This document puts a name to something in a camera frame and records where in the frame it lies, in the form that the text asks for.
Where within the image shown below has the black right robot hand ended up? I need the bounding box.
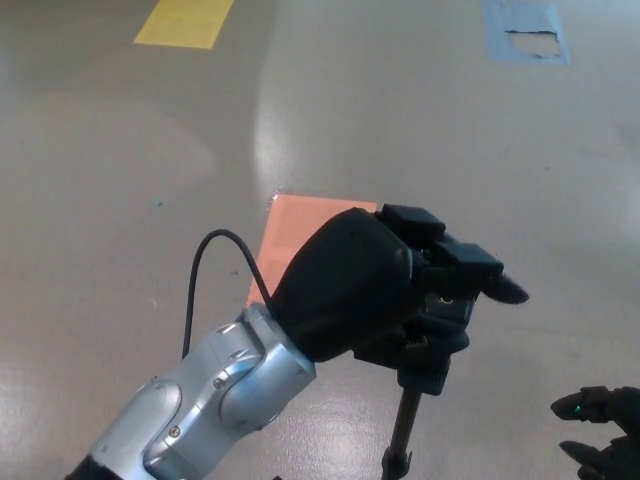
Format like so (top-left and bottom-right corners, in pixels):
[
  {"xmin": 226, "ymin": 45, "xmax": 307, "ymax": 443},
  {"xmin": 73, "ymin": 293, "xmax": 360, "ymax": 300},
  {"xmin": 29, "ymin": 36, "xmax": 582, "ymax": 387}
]
[{"xmin": 550, "ymin": 385, "xmax": 640, "ymax": 480}]

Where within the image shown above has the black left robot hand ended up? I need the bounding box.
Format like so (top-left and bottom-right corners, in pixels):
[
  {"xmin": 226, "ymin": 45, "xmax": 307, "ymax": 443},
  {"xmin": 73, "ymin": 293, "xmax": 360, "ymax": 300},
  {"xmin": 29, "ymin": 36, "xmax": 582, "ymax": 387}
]
[{"xmin": 269, "ymin": 202, "xmax": 531, "ymax": 365}]

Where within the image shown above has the black phone stand tripod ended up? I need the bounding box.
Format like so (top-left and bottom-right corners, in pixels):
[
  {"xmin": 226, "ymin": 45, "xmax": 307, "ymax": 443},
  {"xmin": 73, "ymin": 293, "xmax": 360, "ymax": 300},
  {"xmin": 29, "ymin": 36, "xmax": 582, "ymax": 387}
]
[{"xmin": 352, "ymin": 292, "xmax": 476, "ymax": 480}]

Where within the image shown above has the orange floor marker sheet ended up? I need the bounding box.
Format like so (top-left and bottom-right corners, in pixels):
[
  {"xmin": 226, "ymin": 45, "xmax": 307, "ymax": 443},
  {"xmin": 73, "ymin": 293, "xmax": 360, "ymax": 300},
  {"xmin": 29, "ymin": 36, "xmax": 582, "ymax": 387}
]
[{"xmin": 245, "ymin": 193, "xmax": 378, "ymax": 308}]

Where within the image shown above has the torn blue floor marker sheet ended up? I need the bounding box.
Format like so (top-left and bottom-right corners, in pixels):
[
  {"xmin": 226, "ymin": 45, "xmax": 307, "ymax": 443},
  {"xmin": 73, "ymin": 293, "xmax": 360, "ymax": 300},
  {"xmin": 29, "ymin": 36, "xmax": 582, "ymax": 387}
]
[{"xmin": 480, "ymin": 0, "xmax": 573, "ymax": 67}]

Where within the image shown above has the yellow floor marker sheet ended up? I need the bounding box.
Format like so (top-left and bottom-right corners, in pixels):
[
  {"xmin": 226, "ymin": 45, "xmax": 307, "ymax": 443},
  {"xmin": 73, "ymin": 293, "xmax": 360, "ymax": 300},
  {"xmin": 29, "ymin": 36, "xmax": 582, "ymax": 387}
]
[{"xmin": 132, "ymin": 0, "xmax": 236, "ymax": 50}]

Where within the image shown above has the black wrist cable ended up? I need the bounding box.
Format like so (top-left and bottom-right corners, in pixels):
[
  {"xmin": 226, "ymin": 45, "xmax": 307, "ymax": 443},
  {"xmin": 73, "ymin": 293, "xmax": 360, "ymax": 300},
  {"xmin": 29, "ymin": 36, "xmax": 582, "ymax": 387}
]
[{"xmin": 179, "ymin": 228, "xmax": 275, "ymax": 361}]

